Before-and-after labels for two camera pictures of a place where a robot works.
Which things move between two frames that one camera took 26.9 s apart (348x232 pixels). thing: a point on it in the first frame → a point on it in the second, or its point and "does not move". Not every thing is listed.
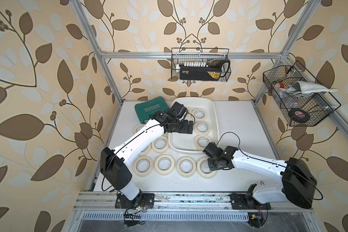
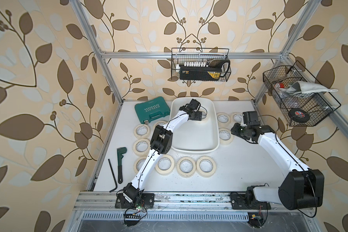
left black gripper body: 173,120 → 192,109
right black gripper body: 212,164 → 239,130
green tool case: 144,110 does not move
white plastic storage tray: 201,110 does not move
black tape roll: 299,115 does not move
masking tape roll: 202,127 → 232,119
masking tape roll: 199,114 does not move
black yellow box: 216,69 does not move
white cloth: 304,87 does not move
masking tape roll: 201,149 → 223,119
